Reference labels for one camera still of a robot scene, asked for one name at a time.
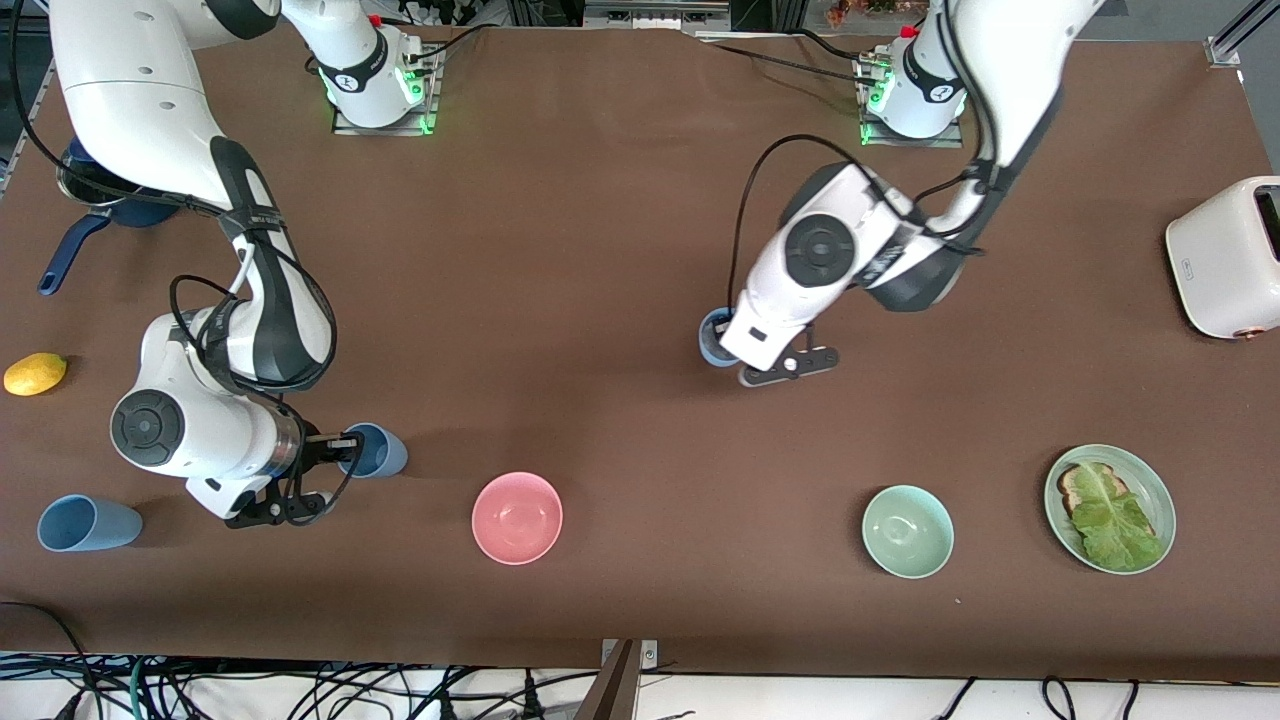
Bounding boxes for blue plastic cup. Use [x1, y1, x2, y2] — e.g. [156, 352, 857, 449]
[340, 422, 409, 479]
[37, 494, 144, 553]

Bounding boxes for blue cup holding paper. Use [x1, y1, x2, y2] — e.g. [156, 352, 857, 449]
[698, 307, 743, 368]

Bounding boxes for pink bowl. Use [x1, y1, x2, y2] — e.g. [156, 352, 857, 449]
[471, 471, 564, 566]

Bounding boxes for yellow lemon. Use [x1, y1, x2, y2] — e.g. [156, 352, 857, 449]
[3, 352, 69, 397]

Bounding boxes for dark blue saucepan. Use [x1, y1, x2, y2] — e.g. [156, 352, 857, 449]
[38, 135, 186, 296]

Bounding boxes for glass lid with blue knob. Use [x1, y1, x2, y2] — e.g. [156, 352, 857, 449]
[57, 140, 113, 207]

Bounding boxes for mint green bowl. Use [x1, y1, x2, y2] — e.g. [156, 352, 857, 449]
[861, 484, 955, 580]

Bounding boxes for brown bread slice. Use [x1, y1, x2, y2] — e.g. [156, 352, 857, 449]
[1058, 462, 1131, 521]

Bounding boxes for green lettuce leaf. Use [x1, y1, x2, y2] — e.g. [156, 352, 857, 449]
[1070, 462, 1166, 573]

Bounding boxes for mint green plate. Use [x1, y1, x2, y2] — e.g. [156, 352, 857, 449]
[1043, 443, 1177, 576]

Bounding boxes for white toaster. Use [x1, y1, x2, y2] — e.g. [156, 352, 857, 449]
[1165, 176, 1280, 341]

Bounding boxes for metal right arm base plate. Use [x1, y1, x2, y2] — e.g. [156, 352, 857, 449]
[332, 45, 438, 136]

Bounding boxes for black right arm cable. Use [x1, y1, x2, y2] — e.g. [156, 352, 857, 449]
[5, 0, 366, 526]

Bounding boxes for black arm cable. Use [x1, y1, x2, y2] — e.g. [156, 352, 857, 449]
[5, 0, 366, 526]
[735, 0, 1001, 301]

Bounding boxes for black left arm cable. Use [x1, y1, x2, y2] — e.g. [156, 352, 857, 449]
[735, 0, 1001, 301]

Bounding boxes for black base supply cable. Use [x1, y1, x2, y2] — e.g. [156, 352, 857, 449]
[690, 30, 873, 89]

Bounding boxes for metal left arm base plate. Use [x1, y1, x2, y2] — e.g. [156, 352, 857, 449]
[860, 60, 966, 149]

